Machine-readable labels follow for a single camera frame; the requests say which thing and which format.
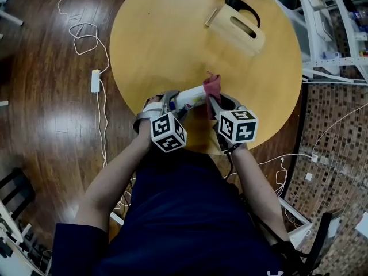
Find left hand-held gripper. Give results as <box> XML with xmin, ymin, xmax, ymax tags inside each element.
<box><xmin>150</xmin><ymin>90</ymin><xmax>190</xmax><ymax>154</ymax></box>

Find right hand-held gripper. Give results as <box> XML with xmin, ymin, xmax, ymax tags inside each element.
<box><xmin>207</xmin><ymin>94</ymin><xmax>259</xmax><ymax>154</ymax></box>

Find white bottle blue pump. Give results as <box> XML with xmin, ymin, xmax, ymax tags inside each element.
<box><xmin>169</xmin><ymin>85</ymin><xmax>212</xmax><ymax>112</ymax></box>

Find pink cloth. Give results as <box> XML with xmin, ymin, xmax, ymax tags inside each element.
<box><xmin>202</xmin><ymin>71</ymin><xmax>223</xmax><ymax>120</ymax></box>

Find person's left forearm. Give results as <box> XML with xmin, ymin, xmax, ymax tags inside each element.
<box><xmin>75</xmin><ymin>125</ymin><xmax>153</xmax><ymax>227</ymax></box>

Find person's right forearm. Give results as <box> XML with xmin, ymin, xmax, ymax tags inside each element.
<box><xmin>232</xmin><ymin>144</ymin><xmax>290</xmax><ymax>243</ymax></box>

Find wooden tissue box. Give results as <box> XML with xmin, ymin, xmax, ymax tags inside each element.
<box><xmin>204</xmin><ymin>4</ymin><xmax>266</xmax><ymax>56</ymax></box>

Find white power strip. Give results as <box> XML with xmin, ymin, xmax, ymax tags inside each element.
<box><xmin>91</xmin><ymin>69</ymin><xmax>101</xmax><ymax>94</ymax></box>

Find person's navy blue shirt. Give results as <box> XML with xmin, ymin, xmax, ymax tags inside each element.
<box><xmin>51</xmin><ymin>148</ymin><xmax>288</xmax><ymax>276</ymax></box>

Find white metal shelving unit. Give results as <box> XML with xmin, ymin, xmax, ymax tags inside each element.
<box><xmin>296</xmin><ymin>0</ymin><xmax>368</xmax><ymax>85</ymax></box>

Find white storage box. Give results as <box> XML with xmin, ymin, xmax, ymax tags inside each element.
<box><xmin>313</xmin><ymin>10</ymin><xmax>334</xmax><ymax>41</ymax></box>

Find black monitor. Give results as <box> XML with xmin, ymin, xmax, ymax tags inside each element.
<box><xmin>304</xmin><ymin>208</ymin><xmax>344</xmax><ymax>276</ymax></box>

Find white paper sheet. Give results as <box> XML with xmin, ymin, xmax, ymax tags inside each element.
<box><xmin>355</xmin><ymin>213</ymin><xmax>368</xmax><ymax>235</ymax></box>

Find curved white table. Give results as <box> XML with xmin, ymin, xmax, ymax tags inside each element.
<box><xmin>0</xmin><ymin>200</ymin><xmax>52</xmax><ymax>276</ymax></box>

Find grey hand strap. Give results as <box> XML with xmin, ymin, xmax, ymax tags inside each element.
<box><xmin>132</xmin><ymin>101</ymin><xmax>165</xmax><ymax>135</ymax></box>

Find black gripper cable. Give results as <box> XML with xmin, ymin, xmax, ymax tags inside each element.
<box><xmin>223</xmin><ymin>145</ymin><xmax>242</xmax><ymax>181</ymax></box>

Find long white floor cable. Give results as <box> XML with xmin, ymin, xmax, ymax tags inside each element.
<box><xmin>57</xmin><ymin>0</ymin><xmax>139</xmax><ymax>212</ymax></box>

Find white wall cable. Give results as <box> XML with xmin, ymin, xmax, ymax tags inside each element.
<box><xmin>257</xmin><ymin>102</ymin><xmax>368</xmax><ymax>197</ymax></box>

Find black harness straps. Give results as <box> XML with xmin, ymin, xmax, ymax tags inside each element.
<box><xmin>270</xmin><ymin>240</ymin><xmax>311</xmax><ymax>276</ymax></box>

